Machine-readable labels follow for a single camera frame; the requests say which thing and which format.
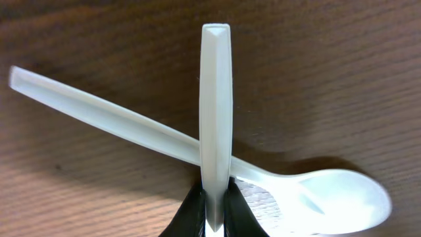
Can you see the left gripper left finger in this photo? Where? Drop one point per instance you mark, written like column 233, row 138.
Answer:
column 189, row 220

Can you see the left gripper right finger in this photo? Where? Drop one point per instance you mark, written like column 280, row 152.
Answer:
column 239, row 220

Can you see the white plastic spoon crossed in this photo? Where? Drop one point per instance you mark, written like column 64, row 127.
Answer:
column 329, row 201

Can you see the white plastic spoon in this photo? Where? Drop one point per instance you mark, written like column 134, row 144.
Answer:
column 215, row 119

